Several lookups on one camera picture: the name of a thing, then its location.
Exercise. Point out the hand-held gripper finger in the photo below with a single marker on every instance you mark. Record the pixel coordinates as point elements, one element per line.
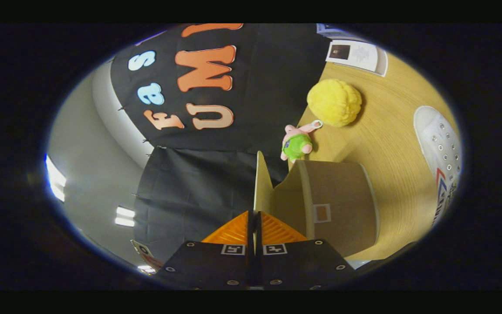
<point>250,270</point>
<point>260,270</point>

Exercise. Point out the pink plush toy green shirt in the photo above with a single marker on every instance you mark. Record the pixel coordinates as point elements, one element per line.
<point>296,146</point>

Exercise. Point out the yellow plush ball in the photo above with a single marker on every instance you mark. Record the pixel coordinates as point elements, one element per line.
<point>334,102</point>

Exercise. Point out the white book dark photo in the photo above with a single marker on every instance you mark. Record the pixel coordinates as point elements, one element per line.
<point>362,54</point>

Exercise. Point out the blue cover book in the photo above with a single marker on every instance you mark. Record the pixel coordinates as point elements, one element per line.
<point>336,31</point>

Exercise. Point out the white shoe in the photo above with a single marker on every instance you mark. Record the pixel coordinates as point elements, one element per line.
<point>440,144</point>

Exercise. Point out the black backdrop cloth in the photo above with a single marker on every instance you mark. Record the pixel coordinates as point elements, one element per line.
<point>273,87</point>

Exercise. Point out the ceiling light panel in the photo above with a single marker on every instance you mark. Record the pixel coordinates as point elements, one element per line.
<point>124,216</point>

